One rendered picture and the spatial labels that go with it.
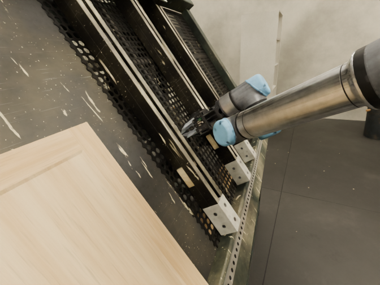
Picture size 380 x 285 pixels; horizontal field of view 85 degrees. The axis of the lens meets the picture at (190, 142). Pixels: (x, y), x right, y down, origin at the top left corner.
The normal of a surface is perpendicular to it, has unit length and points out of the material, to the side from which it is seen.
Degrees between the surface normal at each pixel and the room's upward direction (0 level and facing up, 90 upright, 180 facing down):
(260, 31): 90
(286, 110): 94
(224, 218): 90
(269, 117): 95
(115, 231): 57
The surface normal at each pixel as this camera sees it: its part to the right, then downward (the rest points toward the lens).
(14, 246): 0.74, -0.43
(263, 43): -0.47, 0.37
